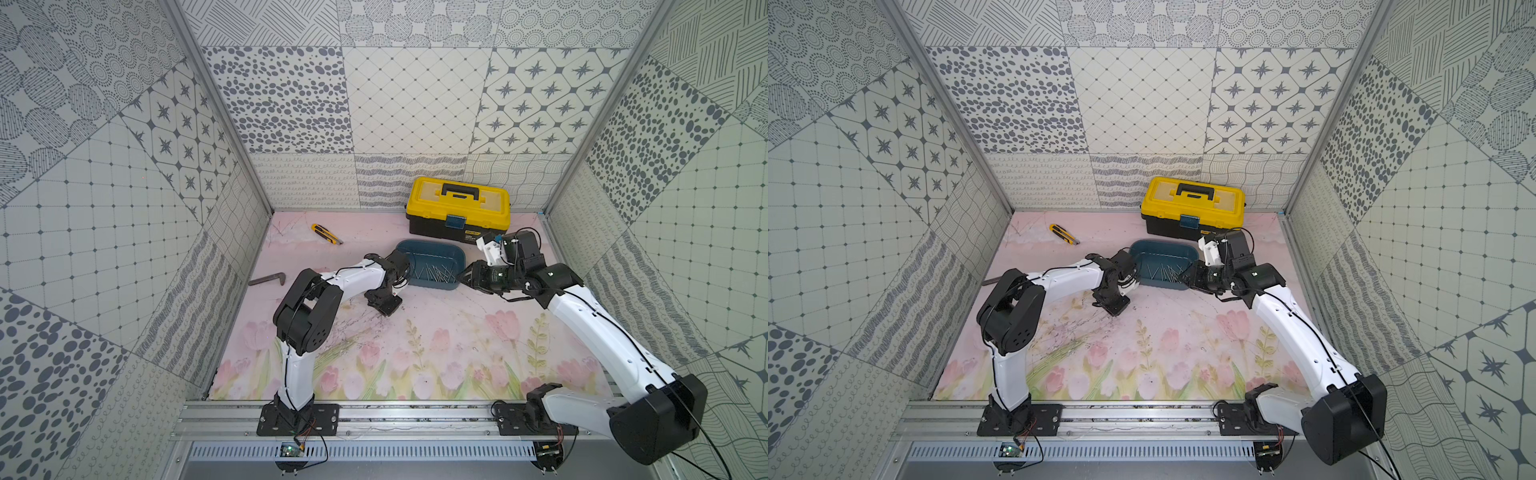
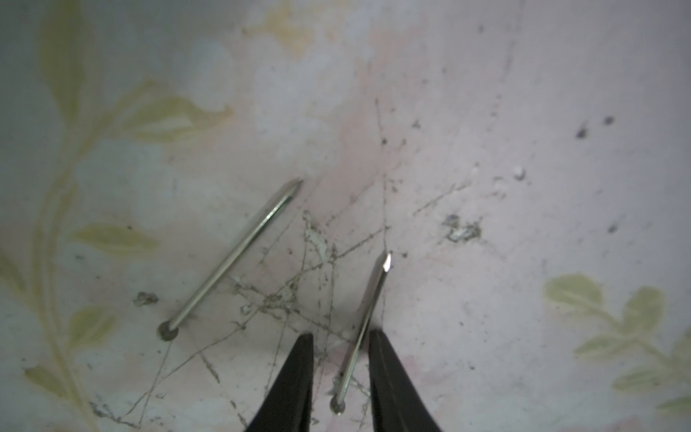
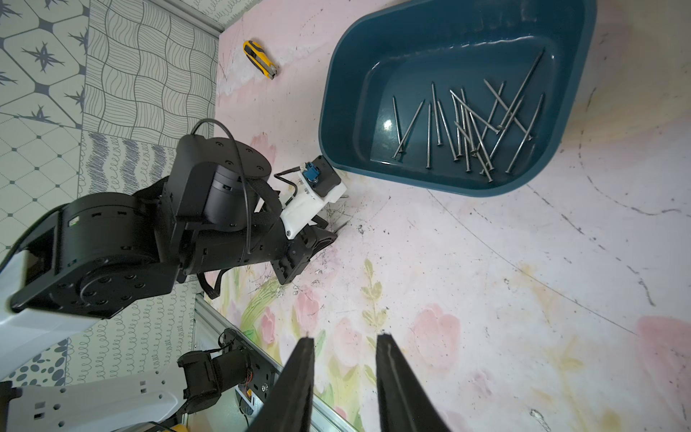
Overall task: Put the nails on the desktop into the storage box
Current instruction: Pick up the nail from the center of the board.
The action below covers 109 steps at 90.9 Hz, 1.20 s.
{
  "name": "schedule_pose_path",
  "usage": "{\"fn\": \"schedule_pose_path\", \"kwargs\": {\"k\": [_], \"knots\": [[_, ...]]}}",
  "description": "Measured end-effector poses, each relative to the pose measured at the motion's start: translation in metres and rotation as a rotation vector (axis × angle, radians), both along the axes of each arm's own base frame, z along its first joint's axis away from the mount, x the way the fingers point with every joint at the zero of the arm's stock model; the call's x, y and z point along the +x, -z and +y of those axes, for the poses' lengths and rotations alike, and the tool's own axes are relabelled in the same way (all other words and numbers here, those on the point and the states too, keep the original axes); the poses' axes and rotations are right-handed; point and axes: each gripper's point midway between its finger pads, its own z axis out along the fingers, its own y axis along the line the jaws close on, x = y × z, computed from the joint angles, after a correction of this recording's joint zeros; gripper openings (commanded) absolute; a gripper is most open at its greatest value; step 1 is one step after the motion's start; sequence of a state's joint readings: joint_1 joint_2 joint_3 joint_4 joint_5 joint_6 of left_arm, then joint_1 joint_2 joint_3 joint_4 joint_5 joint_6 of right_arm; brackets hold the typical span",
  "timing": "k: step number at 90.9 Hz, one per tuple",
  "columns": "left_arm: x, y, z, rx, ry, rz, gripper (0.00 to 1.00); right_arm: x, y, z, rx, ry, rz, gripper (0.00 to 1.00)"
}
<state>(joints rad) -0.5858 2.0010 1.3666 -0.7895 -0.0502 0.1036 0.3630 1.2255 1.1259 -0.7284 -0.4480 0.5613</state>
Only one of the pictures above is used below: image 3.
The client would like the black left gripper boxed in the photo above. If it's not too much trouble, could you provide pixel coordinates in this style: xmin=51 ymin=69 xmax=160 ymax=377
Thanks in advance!
xmin=183 ymin=216 xmax=338 ymax=284

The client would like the steel nail pile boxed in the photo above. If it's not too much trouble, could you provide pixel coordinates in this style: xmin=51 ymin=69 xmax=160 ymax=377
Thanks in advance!
xmin=489 ymin=96 xmax=525 ymax=161
xmin=505 ymin=94 xmax=545 ymax=175

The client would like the steel nail apart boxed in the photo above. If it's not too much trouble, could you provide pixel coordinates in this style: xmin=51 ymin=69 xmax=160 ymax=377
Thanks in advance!
xmin=451 ymin=94 xmax=465 ymax=158

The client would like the teal plastic storage box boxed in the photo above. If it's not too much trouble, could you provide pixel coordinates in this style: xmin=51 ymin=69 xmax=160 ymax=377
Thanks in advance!
xmin=320 ymin=1 xmax=597 ymax=197

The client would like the steel nail gripped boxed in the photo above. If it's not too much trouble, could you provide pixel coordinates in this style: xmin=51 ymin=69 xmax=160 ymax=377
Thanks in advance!
xmin=500 ymin=48 xmax=545 ymax=130

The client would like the steel nail pile middle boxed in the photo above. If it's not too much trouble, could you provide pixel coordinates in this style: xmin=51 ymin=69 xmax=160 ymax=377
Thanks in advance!
xmin=489 ymin=96 xmax=525 ymax=161

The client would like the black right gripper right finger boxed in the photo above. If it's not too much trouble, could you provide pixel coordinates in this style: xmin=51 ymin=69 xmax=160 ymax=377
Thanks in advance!
xmin=375 ymin=334 xmax=449 ymax=431

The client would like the steel nail pile left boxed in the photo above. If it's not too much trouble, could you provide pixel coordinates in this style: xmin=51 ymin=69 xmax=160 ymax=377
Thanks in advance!
xmin=505 ymin=94 xmax=545 ymax=175

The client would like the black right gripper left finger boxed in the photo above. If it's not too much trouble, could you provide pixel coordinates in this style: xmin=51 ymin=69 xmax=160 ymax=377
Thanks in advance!
xmin=248 ymin=338 xmax=315 ymax=432

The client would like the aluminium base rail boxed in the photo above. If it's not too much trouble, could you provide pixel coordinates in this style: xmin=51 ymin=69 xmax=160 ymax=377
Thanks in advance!
xmin=194 ymin=294 xmax=356 ymax=431

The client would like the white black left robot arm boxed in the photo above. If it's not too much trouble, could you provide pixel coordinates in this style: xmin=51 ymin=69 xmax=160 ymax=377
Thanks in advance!
xmin=1 ymin=131 xmax=346 ymax=431

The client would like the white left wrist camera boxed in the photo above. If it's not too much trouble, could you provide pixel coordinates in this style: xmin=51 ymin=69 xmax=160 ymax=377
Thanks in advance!
xmin=274 ymin=156 xmax=347 ymax=240

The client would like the yellow black utility knife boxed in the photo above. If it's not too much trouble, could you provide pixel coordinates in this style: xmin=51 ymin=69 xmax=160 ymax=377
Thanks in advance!
xmin=243 ymin=40 xmax=277 ymax=80

